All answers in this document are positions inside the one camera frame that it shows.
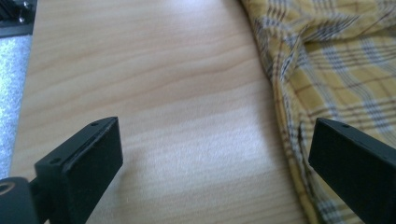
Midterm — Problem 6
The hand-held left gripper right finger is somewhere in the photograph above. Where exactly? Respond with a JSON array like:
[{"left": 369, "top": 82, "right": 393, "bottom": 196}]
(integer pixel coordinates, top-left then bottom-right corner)
[{"left": 307, "top": 117, "right": 396, "bottom": 224}]

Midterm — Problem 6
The black metal stand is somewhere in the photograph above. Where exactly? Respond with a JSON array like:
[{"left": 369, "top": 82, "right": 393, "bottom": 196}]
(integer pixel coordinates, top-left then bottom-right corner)
[{"left": 0, "top": 0, "right": 38, "bottom": 39}]

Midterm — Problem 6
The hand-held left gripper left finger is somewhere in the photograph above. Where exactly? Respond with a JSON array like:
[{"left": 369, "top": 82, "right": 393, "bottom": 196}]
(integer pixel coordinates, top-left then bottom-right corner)
[{"left": 34, "top": 116, "right": 124, "bottom": 224}]

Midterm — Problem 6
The yellow plaid shirt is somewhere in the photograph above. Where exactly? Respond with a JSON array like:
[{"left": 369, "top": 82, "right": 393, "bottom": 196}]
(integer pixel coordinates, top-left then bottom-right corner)
[{"left": 239, "top": 0, "right": 396, "bottom": 224}]

